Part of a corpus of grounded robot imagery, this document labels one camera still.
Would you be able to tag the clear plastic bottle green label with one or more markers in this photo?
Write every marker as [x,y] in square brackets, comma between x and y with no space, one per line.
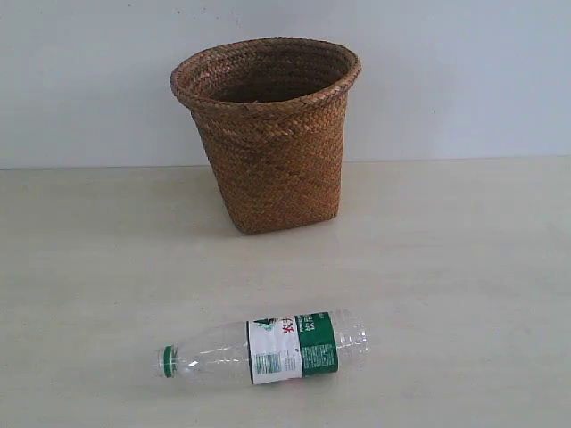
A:
[265,350]

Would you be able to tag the brown woven wicker basket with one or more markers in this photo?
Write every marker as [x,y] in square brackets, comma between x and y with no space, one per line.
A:
[270,113]

